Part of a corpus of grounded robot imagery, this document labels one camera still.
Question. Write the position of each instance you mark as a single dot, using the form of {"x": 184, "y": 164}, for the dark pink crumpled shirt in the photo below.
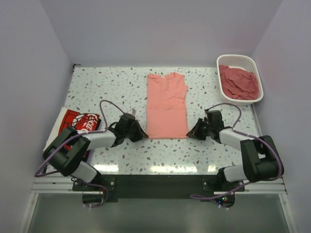
{"x": 238, "y": 84}

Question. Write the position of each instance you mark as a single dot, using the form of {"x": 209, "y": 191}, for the aluminium extrusion rail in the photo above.
{"x": 152, "y": 184}

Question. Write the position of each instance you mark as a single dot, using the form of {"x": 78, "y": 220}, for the salmon pink t shirt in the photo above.
{"x": 166, "y": 111}

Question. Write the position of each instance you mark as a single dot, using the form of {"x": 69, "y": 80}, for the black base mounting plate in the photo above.
{"x": 114, "y": 197}

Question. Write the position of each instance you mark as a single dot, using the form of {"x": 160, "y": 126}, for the red white printed folded shirt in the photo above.
{"x": 77, "y": 120}

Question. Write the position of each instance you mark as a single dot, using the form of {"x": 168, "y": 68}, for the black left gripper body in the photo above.
{"x": 127, "y": 133}

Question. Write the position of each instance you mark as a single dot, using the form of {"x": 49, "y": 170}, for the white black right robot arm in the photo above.
{"x": 260, "y": 158}

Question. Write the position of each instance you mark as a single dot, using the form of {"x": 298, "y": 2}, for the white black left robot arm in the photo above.
{"x": 66, "y": 152}

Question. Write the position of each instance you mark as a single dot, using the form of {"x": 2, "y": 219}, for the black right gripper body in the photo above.
{"x": 208, "y": 127}

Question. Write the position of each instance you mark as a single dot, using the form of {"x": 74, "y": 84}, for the white plastic laundry basket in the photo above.
{"x": 245, "y": 63}

